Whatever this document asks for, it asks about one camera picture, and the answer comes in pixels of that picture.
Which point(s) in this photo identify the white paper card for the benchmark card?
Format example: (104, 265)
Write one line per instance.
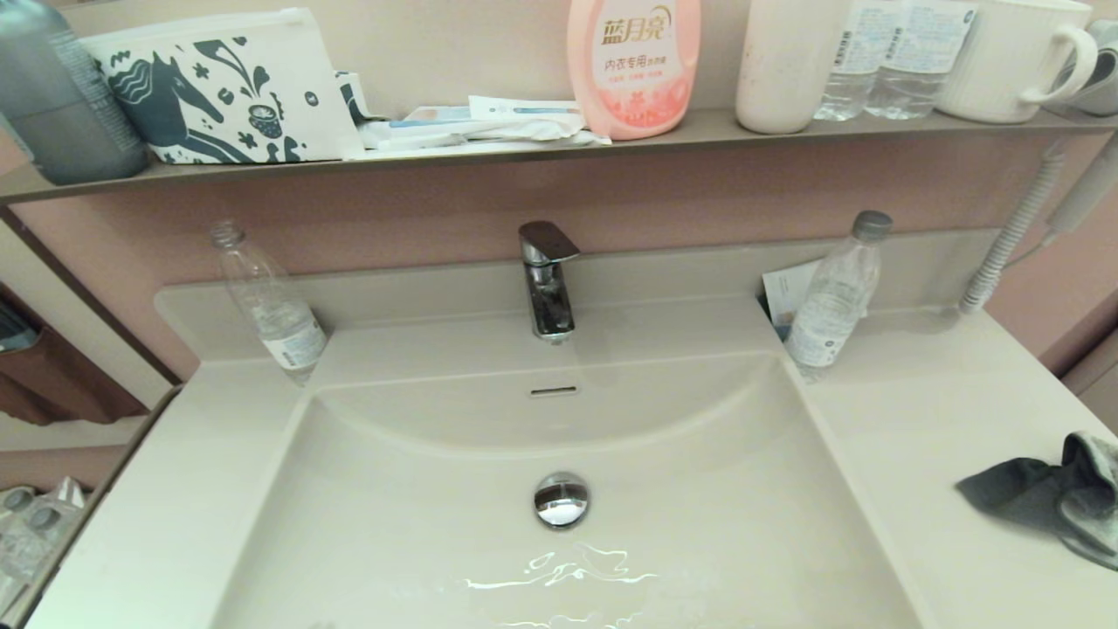
(786, 288)

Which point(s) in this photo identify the cream sink basin countertop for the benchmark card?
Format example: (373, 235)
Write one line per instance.
(393, 524)

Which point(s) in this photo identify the grey plastic bottle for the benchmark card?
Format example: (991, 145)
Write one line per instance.
(61, 105)

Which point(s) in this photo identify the brown hanging cloth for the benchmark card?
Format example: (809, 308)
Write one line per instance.
(61, 384)

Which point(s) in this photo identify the white blue-striped packet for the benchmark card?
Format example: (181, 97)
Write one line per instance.
(524, 108)

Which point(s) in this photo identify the white sachet packet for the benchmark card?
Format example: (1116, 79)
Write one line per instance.
(489, 135)

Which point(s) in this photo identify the clear uncapped plastic bottle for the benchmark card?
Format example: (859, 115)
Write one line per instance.
(279, 328)

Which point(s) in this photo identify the brown wall shelf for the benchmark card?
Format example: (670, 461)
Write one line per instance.
(524, 157)

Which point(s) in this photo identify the grey microfibre cleaning cloth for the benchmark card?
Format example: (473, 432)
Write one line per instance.
(1013, 489)

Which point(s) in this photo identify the clear labelled water bottle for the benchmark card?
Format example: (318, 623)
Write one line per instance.
(917, 70)
(845, 87)

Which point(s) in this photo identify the white pouch with horse print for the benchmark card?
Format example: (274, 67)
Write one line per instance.
(218, 87)

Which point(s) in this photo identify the grey hair dryer head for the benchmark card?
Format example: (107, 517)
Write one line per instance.
(1102, 79)

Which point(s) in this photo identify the pink detergent bottle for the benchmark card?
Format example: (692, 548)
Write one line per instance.
(633, 79)

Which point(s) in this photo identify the chrome drain stopper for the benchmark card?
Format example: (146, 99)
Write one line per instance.
(561, 500)

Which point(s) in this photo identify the white ribbed mug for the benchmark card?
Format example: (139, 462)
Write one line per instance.
(1004, 61)

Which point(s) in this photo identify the chrome faucet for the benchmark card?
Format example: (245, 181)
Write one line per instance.
(550, 306)

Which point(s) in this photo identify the clear bottle with grey cap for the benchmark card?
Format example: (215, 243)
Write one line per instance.
(830, 306)

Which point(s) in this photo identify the cream tumbler cup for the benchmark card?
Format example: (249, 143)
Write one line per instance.
(786, 70)

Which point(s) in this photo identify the clear plastic wrapped packs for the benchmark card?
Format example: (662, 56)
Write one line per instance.
(35, 533)

